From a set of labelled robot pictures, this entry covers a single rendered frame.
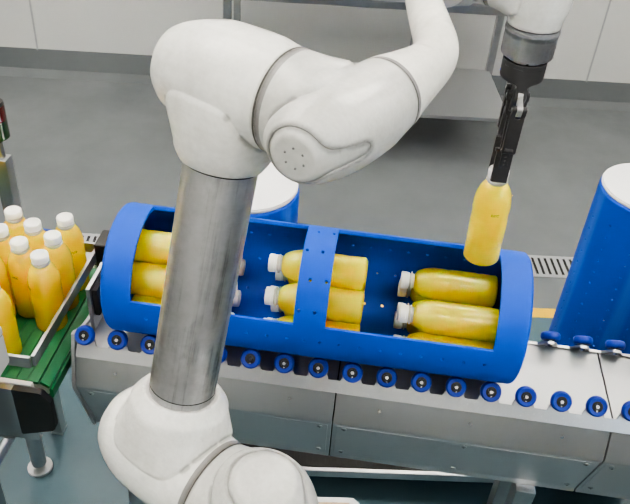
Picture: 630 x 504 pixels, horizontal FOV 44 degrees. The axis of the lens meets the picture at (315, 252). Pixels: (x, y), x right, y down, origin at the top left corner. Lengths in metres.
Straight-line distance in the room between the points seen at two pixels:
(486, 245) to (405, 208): 2.42
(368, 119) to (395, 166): 3.44
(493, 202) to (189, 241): 0.68
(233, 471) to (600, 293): 1.60
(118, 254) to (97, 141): 2.86
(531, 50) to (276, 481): 0.79
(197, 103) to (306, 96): 0.15
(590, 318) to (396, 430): 0.97
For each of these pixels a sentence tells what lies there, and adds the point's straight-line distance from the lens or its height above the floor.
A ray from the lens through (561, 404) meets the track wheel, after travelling 1.77.
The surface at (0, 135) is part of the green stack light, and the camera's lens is 2.14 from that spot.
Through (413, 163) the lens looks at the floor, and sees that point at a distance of 4.35.
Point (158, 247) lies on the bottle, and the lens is 1.68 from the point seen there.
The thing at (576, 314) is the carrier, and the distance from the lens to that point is 2.59.
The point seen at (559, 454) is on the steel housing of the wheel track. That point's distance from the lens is 1.85.
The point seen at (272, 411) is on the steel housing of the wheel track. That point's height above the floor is 0.84.
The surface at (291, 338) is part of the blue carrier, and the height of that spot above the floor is 1.08.
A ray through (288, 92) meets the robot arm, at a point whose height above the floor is 1.81.
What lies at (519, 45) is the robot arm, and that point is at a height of 1.71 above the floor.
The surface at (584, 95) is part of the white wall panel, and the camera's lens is 5.37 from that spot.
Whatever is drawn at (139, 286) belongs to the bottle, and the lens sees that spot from 1.68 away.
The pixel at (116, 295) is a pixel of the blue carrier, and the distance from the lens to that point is 1.65.
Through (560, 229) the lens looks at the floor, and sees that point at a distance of 4.06.
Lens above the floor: 2.20
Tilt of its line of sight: 38 degrees down
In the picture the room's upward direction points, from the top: 5 degrees clockwise
